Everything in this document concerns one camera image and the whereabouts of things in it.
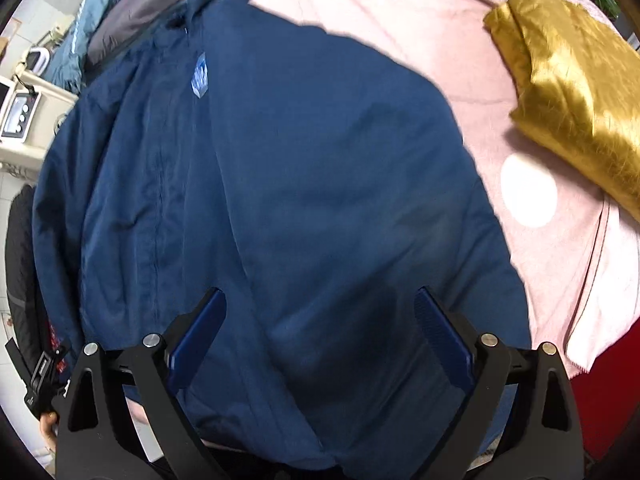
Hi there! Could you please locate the person's left hand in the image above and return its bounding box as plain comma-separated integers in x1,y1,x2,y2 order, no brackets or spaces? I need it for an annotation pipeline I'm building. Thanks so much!
39,412,58,453

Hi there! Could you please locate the navy blue padded jacket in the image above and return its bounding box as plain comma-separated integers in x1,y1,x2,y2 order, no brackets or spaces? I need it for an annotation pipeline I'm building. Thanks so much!
32,0,530,479

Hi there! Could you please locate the pink polka dot bedsheet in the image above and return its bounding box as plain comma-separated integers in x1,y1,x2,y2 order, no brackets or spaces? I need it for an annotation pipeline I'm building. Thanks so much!
124,0,640,463

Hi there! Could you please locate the golden yellow satin garment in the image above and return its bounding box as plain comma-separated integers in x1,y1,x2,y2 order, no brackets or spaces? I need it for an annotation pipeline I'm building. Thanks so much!
484,0,639,217

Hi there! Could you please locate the black jacket hanging bedside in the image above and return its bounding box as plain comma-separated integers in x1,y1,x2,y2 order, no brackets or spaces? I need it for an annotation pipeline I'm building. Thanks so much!
4,184,51,370

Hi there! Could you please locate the white washing machine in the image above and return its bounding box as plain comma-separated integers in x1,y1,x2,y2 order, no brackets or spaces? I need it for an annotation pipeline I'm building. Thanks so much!
1,70,77,172

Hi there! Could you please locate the grey blue bedding pile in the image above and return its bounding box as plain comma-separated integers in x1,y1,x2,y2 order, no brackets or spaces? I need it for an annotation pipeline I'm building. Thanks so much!
43,0,181,94

